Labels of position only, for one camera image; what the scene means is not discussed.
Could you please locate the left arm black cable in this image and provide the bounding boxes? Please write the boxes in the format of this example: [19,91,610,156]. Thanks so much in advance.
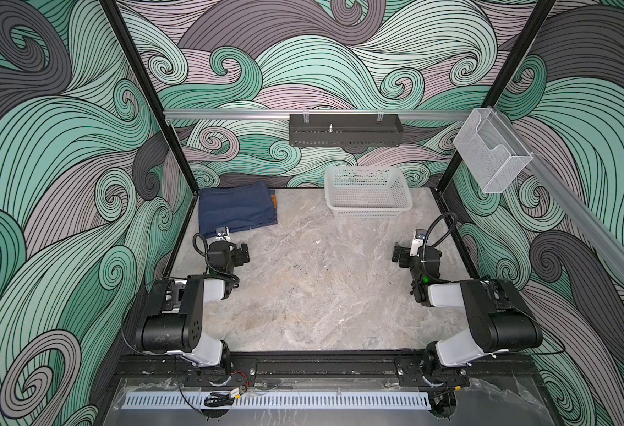
[191,233,241,289]

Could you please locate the black perforated metal tray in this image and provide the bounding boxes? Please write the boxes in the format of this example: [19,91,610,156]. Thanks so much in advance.
[288,113,404,149]

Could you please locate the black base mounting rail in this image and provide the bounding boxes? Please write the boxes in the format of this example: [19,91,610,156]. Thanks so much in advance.
[115,349,537,389]

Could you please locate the clear plastic wall bin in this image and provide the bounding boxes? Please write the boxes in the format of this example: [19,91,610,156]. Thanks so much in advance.
[454,108,533,195]

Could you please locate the white perforated plastic basket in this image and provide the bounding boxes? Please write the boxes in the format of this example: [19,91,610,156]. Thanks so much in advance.
[324,166,413,219]

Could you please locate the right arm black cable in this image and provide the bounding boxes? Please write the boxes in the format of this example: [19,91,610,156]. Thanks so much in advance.
[420,212,459,267]

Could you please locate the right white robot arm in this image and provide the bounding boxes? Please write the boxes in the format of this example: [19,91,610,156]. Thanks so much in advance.
[392,244,544,387]

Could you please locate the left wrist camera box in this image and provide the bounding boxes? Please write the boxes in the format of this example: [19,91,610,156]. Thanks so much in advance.
[214,226,230,242]

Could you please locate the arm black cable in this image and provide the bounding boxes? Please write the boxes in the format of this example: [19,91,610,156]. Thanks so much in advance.
[191,233,241,289]
[420,212,459,267]

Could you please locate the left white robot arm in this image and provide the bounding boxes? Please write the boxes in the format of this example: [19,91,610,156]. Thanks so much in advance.
[135,240,250,381]

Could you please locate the dark blue denim trousers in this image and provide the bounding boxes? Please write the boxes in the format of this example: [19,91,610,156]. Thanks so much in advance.
[198,182,278,238]

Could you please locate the white slotted cable duct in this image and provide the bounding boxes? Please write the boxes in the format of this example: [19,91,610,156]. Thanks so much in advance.
[122,390,431,411]

